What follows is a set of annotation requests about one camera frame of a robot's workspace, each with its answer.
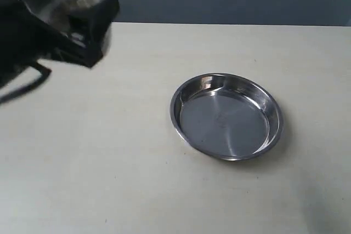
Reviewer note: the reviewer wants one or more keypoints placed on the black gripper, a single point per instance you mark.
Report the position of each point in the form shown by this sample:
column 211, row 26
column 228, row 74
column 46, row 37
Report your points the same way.
column 25, row 38

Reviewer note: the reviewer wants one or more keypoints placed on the round stainless steel tray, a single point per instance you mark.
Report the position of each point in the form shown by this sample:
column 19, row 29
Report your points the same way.
column 226, row 116

